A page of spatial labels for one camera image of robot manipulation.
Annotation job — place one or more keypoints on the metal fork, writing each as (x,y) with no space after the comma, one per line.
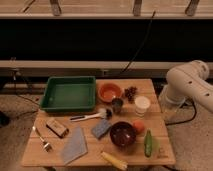
(46,145)

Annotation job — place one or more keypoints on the bunch of dark grapes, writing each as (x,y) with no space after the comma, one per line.
(130,92)

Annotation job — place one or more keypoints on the white paper cup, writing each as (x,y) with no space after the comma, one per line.
(142,104)

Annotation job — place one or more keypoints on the grey-blue towel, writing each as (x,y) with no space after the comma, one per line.
(75,147)

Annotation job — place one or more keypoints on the brown wooden block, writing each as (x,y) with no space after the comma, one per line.
(56,127)

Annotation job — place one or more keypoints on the green plastic tray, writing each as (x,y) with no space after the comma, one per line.
(69,94)

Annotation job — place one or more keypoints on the orange bowl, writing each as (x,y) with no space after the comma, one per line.
(108,91)

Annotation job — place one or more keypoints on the blue sponge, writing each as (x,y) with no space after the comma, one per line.
(101,128)

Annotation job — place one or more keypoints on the orange tomato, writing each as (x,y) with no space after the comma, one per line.
(138,126)

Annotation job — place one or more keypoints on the dark red bowl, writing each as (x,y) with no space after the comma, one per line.
(122,134)

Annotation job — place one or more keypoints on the small metal cup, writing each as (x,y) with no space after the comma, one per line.
(117,104)

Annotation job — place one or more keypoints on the green cucumber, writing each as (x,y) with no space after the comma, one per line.
(148,144)

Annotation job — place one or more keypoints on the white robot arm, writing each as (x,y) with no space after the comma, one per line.
(186,81)

